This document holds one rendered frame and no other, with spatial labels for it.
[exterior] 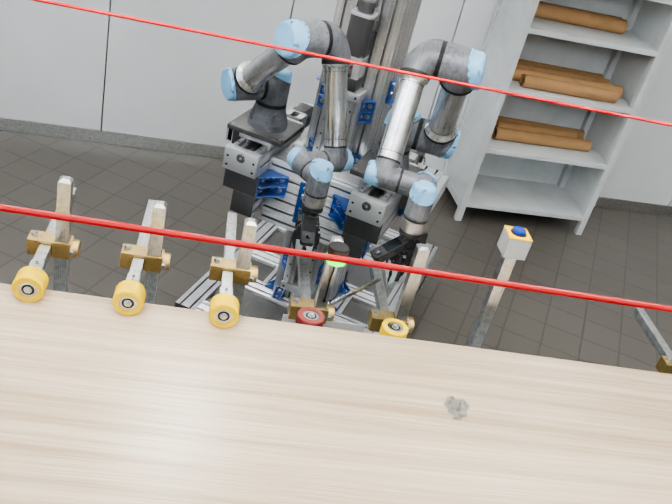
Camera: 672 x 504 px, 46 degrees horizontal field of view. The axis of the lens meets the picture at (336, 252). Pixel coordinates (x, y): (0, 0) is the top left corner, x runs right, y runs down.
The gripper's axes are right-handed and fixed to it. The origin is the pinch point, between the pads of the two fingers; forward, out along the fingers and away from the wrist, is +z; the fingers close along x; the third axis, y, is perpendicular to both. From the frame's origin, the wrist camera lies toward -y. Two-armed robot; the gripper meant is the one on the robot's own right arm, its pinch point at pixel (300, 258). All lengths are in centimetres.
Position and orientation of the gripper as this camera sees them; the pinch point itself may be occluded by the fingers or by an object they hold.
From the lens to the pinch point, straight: 262.9
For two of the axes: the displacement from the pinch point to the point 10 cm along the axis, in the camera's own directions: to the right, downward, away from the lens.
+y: -0.7, -5.5, 8.3
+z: -2.2, 8.2, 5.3
